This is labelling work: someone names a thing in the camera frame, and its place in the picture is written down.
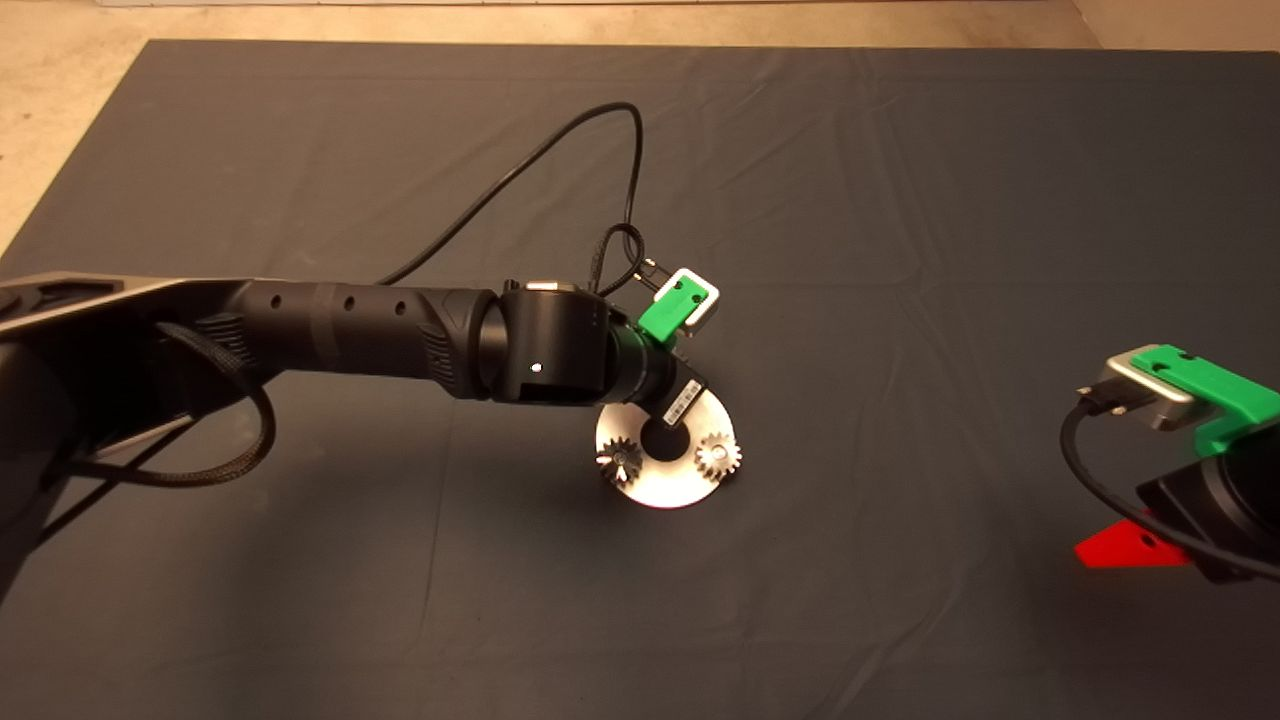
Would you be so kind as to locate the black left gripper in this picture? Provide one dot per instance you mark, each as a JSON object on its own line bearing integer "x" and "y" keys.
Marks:
{"x": 675, "y": 390}

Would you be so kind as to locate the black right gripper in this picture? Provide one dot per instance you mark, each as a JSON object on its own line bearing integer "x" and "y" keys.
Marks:
{"x": 1235, "y": 510}

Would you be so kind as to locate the white gear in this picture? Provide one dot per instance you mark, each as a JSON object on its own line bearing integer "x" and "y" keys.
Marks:
{"x": 620, "y": 458}
{"x": 718, "y": 455}

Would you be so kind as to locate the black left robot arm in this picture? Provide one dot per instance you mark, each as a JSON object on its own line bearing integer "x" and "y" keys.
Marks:
{"x": 350, "y": 330}

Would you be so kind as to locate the dark grey table cloth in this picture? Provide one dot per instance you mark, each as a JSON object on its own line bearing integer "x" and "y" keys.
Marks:
{"x": 800, "y": 200}

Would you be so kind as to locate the green left camera mount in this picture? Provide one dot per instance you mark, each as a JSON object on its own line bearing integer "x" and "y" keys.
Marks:
{"x": 668, "y": 312}

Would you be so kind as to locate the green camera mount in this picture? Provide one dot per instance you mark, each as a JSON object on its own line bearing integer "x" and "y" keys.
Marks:
{"x": 1220, "y": 390}
{"x": 668, "y": 312}

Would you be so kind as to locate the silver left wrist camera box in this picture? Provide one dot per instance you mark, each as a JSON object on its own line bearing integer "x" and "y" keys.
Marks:
{"x": 709, "y": 310}

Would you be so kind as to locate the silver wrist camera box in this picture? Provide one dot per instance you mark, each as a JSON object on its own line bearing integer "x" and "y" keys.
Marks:
{"x": 709, "y": 310}
{"x": 1135, "y": 378}

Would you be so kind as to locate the white round base plate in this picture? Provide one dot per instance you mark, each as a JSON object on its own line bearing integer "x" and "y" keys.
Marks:
{"x": 670, "y": 485}

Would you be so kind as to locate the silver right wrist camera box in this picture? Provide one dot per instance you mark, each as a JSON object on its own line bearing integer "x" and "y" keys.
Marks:
{"x": 1135, "y": 378}

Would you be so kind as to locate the green right camera mount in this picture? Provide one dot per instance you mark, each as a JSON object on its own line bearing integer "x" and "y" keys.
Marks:
{"x": 1220, "y": 390}

